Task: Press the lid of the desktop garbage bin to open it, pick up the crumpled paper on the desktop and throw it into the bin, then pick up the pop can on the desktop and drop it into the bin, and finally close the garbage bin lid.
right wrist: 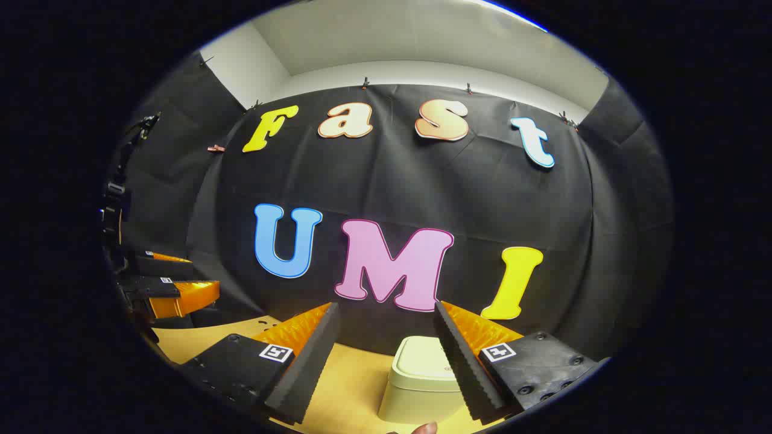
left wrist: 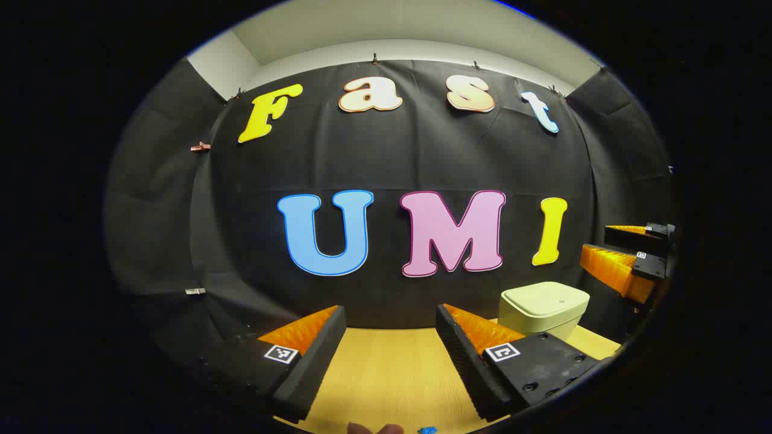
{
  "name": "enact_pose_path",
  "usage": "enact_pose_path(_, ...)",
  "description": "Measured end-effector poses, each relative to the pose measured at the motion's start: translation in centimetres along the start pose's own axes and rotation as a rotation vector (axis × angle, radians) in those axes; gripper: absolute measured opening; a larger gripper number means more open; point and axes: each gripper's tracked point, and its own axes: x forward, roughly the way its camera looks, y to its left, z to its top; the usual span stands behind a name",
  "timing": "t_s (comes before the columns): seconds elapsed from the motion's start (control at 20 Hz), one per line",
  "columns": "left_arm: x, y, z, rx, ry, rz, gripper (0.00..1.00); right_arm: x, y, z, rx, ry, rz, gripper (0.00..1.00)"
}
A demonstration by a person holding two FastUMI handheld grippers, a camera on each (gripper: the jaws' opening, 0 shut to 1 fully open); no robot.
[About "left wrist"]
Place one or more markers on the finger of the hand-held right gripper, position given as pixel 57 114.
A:
pixel 615 268
pixel 639 238

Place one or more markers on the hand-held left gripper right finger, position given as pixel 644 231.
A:
pixel 464 367

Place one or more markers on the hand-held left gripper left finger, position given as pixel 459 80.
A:
pixel 319 361

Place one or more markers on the pale green desktop garbage bin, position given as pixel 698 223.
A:
pixel 543 307

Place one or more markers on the wooden desktop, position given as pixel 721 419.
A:
pixel 392 374

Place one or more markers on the black backdrop cloth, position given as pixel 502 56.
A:
pixel 386 157

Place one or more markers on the pink cloth clip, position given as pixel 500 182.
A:
pixel 200 146

